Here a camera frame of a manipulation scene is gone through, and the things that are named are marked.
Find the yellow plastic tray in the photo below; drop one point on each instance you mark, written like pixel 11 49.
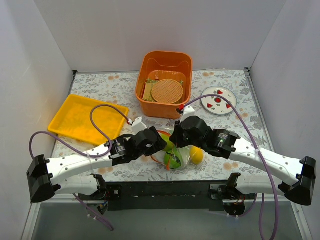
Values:
pixel 73 120

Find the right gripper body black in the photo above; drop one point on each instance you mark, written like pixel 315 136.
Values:
pixel 175 137

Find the yellow fake lemon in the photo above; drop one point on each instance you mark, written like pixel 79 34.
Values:
pixel 196 155

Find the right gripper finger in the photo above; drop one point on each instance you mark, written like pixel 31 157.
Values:
pixel 178 127
pixel 177 138

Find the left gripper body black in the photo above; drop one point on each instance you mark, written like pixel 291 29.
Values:
pixel 158 139

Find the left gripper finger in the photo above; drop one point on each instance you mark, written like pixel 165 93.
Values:
pixel 160 145
pixel 155 136

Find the round woven orange coaster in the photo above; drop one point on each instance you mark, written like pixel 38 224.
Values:
pixel 167 91

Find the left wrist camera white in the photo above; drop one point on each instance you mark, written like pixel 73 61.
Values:
pixel 137 126

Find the orange plastic bin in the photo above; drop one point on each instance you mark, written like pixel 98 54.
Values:
pixel 160 65

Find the clear zip top bag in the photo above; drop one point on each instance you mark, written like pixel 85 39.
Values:
pixel 158 157

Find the green fake melon black stripes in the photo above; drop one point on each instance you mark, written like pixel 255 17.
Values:
pixel 173 159

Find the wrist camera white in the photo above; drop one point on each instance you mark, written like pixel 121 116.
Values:
pixel 185 112
pixel 137 126

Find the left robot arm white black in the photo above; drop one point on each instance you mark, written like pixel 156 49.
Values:
pixel 47 177

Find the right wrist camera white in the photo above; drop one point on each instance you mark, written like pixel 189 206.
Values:
pixel 185 112

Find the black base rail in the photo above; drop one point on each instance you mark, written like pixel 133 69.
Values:
pixel 212 195

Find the white plate with strawberries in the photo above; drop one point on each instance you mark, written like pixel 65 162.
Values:
pixel 215 104

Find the green fake pear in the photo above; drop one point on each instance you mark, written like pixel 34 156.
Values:
pixel 169 145

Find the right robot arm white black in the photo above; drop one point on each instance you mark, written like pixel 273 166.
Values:
pixel 292 178

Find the square woven mat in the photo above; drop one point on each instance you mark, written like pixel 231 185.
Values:
pixel 147 93

